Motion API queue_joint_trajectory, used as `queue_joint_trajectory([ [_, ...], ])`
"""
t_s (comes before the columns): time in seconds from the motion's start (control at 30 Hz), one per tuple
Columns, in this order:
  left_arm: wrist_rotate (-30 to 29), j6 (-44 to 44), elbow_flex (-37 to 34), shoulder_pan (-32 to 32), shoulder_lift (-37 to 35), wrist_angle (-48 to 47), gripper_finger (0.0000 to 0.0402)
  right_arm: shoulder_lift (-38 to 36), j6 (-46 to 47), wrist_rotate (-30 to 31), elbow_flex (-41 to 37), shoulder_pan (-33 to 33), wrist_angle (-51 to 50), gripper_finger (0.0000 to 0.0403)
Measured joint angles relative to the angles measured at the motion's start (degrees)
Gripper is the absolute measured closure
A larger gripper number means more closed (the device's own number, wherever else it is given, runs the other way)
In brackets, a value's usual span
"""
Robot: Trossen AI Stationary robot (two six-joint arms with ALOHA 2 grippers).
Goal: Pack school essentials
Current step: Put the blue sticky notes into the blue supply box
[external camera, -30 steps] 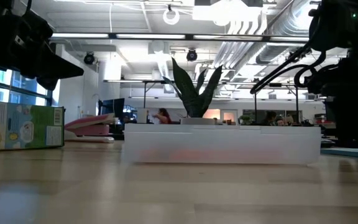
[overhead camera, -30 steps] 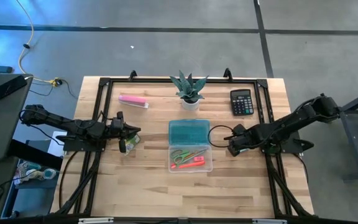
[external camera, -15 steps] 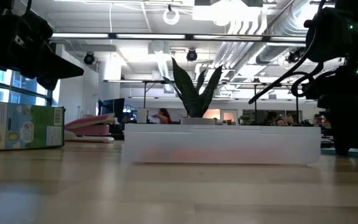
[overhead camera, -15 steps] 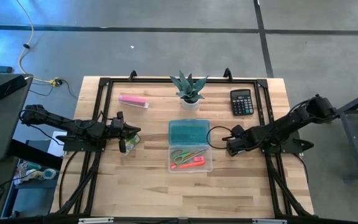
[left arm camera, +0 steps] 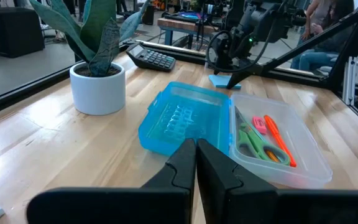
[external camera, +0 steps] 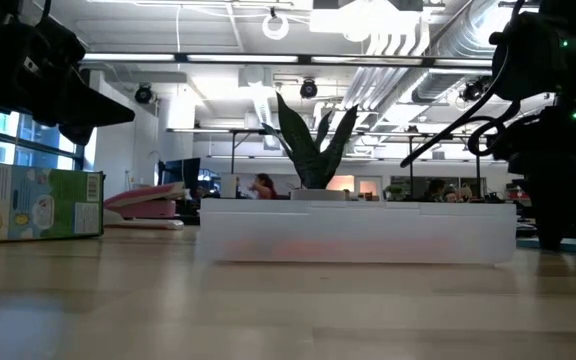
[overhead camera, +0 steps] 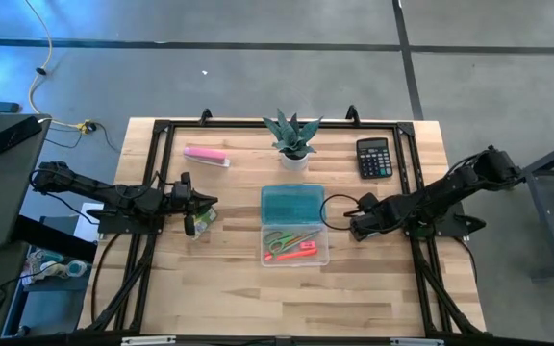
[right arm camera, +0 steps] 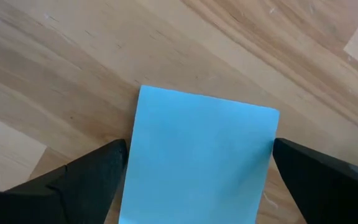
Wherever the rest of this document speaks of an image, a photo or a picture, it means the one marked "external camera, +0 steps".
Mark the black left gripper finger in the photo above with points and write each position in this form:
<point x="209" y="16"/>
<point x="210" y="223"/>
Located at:
<point x="76" y="135"/>
<point x="95" y="107"/>

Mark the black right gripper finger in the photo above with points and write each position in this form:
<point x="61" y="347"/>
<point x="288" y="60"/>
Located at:
<point x="558" y="232"/>

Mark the green yellow crayon box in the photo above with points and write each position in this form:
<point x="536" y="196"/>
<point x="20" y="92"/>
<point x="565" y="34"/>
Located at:
<point x="33" y="202"/>

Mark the pink stapler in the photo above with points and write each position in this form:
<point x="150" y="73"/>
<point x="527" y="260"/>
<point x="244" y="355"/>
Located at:
<point x="143" y="205"/>

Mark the black overhead crossbar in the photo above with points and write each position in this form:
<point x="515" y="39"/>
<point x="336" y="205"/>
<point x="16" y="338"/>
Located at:
<point x="180" y="58"/>

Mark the black computer monitor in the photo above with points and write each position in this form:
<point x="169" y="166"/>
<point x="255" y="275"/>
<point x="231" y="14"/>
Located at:
<point x="183" y="175"/>

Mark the white desk container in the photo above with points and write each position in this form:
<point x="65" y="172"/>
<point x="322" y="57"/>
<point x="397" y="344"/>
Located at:
<point x="229" y="186"/>

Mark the clear pencil case teal lid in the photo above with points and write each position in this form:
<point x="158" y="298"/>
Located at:
<point x="358" y="230"/>

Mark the green snake plant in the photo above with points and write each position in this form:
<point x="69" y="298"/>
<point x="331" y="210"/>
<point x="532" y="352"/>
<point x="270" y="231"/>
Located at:
<point x="313" y="160"/>

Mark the white plant pot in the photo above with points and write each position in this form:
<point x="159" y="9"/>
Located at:
<point x="318" y="194"/>

